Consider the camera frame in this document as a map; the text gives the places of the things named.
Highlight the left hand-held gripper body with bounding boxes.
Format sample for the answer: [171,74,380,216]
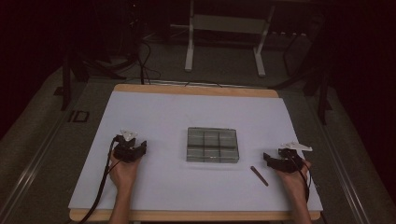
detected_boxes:
[113,128,142,163]

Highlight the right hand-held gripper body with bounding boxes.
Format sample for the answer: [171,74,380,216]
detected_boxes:
[273,141,314,175]

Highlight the dark brown stick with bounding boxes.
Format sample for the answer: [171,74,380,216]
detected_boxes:
[249,165,270,188]

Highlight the clear plastic compartment box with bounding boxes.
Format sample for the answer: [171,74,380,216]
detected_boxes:
[186,126,240,164]

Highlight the person's right hand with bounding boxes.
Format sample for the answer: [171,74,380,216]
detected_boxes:
[275,160,313,201]

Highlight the person's left hand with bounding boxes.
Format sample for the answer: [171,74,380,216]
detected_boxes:
[107,151,143,191]

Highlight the white table mat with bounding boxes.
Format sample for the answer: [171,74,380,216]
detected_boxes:
[67,90,324,213]

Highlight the black metal stand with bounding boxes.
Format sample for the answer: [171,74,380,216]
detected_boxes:
[268,18,333,126]

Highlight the black tripod stand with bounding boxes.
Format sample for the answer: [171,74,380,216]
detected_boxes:
[53,50,128,112]

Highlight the white metal stand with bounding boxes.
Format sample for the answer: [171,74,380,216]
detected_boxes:
[184,0,276,78]

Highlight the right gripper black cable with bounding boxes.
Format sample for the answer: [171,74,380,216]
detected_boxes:
[287,150,313,203]

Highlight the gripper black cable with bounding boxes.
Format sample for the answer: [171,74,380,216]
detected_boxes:
[78,135,121,224]
[287,150,313,203]

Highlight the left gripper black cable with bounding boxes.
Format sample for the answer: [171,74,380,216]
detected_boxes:
[78,135,121,224]

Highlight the metal floor rail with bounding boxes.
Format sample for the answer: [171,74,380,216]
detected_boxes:
[305,95,372,224]
[0,105,74,224]

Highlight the black floor cables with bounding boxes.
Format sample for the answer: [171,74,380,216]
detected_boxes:
[135,38,163,86]

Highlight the thin black cable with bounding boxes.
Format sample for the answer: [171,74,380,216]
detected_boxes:
[183,79,223,89]

